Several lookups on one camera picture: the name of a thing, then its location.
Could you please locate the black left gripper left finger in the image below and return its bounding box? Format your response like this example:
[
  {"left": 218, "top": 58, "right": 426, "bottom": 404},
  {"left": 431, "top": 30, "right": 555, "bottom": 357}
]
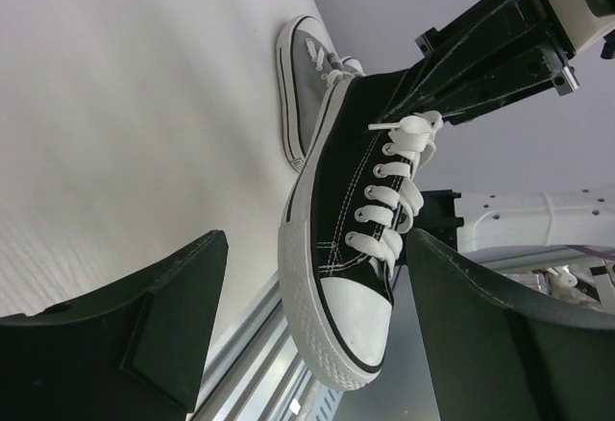
[{"left": 1, "top": 230, "right": 227, "bottom": 420}]

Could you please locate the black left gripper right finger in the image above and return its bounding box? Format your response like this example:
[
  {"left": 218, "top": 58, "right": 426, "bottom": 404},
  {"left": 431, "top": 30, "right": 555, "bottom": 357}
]
[{"left": 406, "top": 230, "right": 614, "bottom": 420}]

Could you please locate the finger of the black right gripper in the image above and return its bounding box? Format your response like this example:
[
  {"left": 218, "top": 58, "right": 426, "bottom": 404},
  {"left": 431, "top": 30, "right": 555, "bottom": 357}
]
[
  {"left": 431, "top": 45, "right": 577, "bottom": 125},
  {"left": 385, "top": 0, "right": 548, "bottom": 113}
]

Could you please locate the grey canvas sneaker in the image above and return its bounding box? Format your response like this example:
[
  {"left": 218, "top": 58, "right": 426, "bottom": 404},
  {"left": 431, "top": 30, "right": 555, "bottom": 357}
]
[{"left": 276, "top": 14, "right": 364, "bottom": 172}]

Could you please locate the black canvas sneaker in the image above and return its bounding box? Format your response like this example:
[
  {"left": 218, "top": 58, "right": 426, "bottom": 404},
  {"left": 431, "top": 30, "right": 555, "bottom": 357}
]
[{"left": 278, "top": 69, "right": 442, "bottom": 391}]

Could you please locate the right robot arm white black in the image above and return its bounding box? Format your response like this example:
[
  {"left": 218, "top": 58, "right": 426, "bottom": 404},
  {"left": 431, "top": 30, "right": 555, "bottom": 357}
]
[{"left": 385, "top": 0, "right": 614, "bottom": 253}]

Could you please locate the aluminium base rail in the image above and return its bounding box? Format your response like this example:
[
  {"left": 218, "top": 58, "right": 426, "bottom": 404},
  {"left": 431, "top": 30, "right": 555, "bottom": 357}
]
[{"left": 186, "top": 276, "right": 343, "bottom": 420}]

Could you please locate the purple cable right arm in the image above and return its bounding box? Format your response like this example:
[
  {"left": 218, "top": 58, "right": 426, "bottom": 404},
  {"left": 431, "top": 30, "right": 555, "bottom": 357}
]
[{"left": 571, "top": 243, "right": 615, "bottom": 261}]

